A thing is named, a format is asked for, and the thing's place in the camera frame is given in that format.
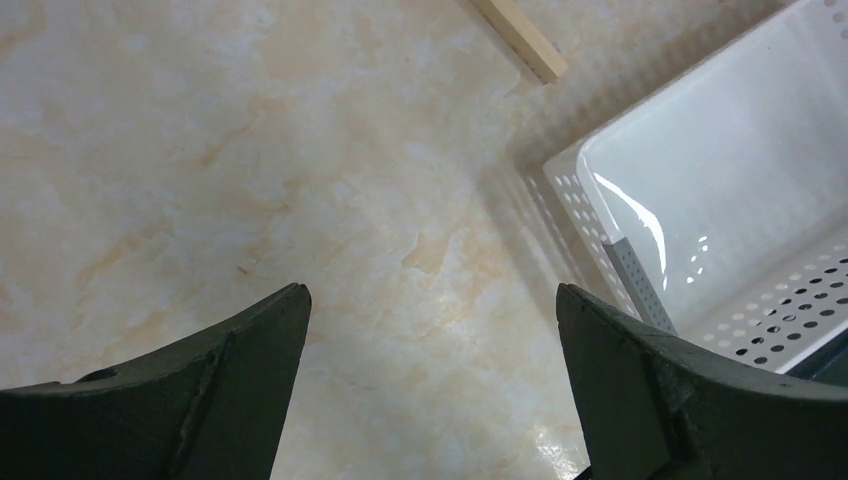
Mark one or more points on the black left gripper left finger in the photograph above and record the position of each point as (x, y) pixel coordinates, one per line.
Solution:
(209, 406)

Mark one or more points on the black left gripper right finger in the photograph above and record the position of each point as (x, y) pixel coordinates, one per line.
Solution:
(654, 406)

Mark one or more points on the white perforated plastic basket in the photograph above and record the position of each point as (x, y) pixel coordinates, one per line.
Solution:
(716, 208)

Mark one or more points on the wooden drying rack frame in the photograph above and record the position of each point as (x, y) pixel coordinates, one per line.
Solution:
(513, 26)

